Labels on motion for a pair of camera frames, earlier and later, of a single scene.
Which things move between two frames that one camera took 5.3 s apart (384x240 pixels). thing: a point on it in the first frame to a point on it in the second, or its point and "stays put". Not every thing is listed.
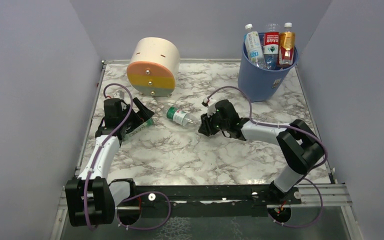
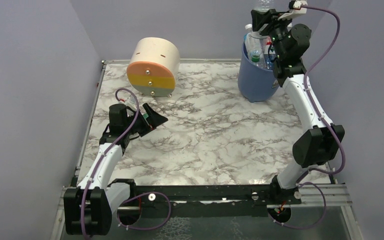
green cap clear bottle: (181, 117) to (257, 41)
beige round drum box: (154, 66) stays put
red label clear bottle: (271, 42) stays put
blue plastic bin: (260, 84) stays put
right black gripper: (208, 122) to (264, 21)
